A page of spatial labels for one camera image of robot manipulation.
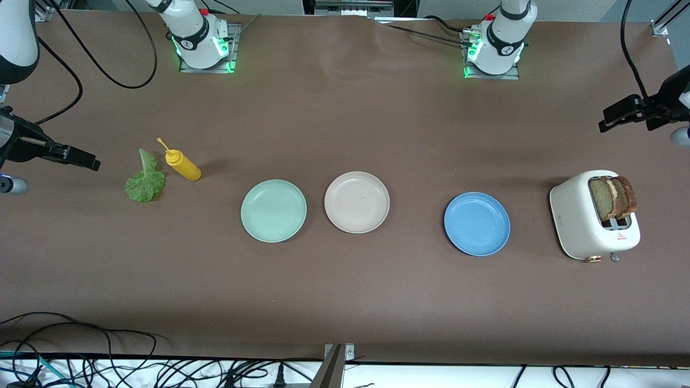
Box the green lettuce leaf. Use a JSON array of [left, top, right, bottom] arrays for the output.
[[123, 148, 166, 203]]

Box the brown bread slice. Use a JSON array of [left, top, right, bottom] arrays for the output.
[[613, 176, 638, 218], [589, 178, 616, 221]]

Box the yellow squeeze bottle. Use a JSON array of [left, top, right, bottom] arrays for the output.
[[157, 137, 202, 182]]

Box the blue plate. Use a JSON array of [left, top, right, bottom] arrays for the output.
[[444, 192, 511, 257]]

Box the mint green plate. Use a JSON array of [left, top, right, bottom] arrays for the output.
[[240, 179, 308, 244]]

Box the beige plate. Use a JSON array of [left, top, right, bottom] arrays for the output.
[[324, 171, 390, 234]]

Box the cream white toaster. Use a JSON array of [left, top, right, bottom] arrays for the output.
[[549, 170, 641, 264]]

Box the black metal equipment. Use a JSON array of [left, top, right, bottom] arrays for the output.
[[302, 0, 418, 20]]

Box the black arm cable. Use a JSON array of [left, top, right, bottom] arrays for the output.
[[51, 0, 158, 90], [33, 38, 84, 126], [620, 0, 656, 101]]

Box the aluminium frame profile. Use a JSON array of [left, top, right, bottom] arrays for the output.
[[650, 0, 690, 37]]

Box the black looped cable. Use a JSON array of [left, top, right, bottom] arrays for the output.
[[0, 311, 158, 357]]

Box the black base cable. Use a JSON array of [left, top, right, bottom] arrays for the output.
[[423, 15, 475, 34]]

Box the teal cable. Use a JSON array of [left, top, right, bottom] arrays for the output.
[[0, 350, 61, 388]]

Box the black braided cable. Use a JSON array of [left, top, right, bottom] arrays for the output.
[[376, 20, 467, 47]]

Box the metal stand post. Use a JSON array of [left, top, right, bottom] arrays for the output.
[[309, 343, 356, 388]]

